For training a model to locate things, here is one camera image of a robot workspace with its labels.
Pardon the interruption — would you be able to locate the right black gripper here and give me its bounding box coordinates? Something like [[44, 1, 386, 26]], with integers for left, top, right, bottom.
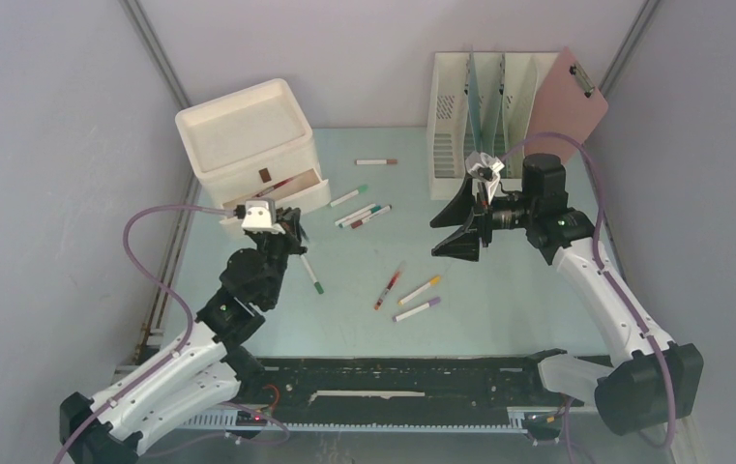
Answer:
[[429, 173, 536, 263]]

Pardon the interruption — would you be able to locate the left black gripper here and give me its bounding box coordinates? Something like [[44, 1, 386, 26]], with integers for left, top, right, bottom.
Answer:
[[250, 208, 307, 306]]

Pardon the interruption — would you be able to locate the white marker dark-green cap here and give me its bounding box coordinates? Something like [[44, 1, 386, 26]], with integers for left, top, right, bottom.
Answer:
[[300, 254, 325, 295]]

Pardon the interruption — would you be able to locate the white marker yellow cap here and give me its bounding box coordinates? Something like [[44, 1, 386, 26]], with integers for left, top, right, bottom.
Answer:
[[397, 275, 442, 306]]

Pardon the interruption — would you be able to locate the red pen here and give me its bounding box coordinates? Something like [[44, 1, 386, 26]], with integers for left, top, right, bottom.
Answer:
[[253, 177, 294, 198], [373, 261, 406, 310]]

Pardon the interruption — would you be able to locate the white marker purple cap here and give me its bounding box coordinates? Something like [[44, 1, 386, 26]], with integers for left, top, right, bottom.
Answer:
[[392, 297, 441, 323]]

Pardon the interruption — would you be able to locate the cream three-drawer cabinet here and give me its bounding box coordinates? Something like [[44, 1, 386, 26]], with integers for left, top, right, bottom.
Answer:
[[175, 78, 332, 214]]

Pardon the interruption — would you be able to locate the blue clipboard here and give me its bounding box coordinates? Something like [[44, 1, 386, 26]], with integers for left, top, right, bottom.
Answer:
[[464, 49, 484, 171]]

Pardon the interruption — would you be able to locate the pink clipboard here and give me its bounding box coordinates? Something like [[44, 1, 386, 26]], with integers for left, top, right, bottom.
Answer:
[[524, 48, 608, 162]]

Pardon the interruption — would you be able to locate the green clipboard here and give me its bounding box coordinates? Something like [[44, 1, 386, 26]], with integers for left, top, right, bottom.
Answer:
[[502, 52, 539, 153]]

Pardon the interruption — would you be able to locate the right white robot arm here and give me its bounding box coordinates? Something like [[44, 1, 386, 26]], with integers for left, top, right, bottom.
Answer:
[[430, 152, 704, 435]]

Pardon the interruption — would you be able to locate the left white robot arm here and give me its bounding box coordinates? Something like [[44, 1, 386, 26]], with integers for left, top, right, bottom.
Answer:
[[55, 198, 307, 463]]

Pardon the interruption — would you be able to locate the white marker maroon cap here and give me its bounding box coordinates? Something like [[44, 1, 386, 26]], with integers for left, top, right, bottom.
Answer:
[[349, 205, 393, 229]]

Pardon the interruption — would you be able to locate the white marker teal cap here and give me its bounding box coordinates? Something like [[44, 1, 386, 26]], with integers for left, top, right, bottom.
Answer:
[[335, 203, 381, 228]]

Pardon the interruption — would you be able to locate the white marker brown cap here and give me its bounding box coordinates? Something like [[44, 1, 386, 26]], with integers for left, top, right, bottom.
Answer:
[[354, 159, 398, 166]]

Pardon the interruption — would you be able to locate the white marker green cap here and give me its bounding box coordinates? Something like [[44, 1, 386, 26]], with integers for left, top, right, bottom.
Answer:
[[329, 185, 368, 208]]

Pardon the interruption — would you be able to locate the cream file organizer rack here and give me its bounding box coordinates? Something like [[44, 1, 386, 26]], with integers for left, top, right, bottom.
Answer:
[[427, 52, 558, 200]]

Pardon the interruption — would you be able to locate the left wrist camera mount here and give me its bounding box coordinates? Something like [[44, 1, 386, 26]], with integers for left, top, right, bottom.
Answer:
[[234, 198, 285, 234]]

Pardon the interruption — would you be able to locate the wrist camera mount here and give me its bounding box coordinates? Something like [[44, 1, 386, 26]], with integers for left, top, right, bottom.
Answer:
[[234, 198, 285, 234], [465, 151, 505, 203]]

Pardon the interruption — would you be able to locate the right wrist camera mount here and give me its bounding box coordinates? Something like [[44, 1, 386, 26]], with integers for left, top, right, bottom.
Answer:
[[465, 151, 505, 203]]

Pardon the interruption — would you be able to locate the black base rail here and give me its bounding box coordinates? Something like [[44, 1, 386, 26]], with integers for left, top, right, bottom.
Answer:
[[234, 357, 566, 433]]

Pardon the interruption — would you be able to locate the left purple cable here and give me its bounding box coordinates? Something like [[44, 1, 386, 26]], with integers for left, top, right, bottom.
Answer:
[[53, 204, 247, 464]]

